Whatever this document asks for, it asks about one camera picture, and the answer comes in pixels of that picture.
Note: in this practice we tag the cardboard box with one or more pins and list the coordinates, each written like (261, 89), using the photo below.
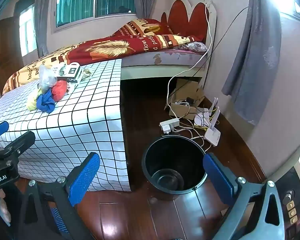
(187, 87)

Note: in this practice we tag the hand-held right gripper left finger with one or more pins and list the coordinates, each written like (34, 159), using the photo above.
(85, 177)

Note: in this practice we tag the green white packet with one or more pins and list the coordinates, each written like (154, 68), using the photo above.
(58, 70)

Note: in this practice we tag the bed with red blanket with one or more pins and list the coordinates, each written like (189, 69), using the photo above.
(102, 47)

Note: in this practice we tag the white power strip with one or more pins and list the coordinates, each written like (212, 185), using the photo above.
(168, 124)

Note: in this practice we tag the black power adapter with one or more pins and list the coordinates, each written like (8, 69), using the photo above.
(190, 100)

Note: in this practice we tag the grey floral mattress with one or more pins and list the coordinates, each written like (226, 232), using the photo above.
(170, 57)

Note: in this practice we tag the yellow plastic bag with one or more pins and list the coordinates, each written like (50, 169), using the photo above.
(32, 103)

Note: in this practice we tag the white bed frame red headboard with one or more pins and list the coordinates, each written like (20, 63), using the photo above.
(150, 72)

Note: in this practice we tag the dark panel with yellow buttons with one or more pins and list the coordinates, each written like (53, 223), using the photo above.
(292, 212)

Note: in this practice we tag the clear plastic bag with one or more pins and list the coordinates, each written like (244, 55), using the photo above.
(46, 77)

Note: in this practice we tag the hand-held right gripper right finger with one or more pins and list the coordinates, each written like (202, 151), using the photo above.
(220, 180)

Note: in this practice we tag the bright side window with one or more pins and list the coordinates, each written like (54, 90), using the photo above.
(296, 8)

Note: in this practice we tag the brown wooden door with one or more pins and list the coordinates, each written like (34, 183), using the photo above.
(5, 55)

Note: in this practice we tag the grey patterned curtain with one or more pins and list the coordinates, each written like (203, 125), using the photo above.
(255, 42)

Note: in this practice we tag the small window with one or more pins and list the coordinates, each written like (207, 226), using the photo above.
(27, 30)

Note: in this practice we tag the person's left hand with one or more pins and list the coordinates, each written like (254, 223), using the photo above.
(2, 205)

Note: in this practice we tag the upright white router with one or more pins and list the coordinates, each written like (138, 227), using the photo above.
(201, 118)

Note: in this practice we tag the floral pillow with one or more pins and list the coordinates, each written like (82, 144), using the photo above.
(195, 47)

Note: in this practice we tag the blue patterned paper cup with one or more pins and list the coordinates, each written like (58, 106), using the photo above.
(72, 72)

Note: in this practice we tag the red plastic bag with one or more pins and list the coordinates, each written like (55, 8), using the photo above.
(58, 90)

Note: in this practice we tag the large sliding window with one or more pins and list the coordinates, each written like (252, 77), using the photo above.
(75, 2)

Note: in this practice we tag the black trash bin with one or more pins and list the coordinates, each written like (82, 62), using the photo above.
(150, 165)

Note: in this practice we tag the flat white router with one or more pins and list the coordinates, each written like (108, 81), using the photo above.
(212, 135)

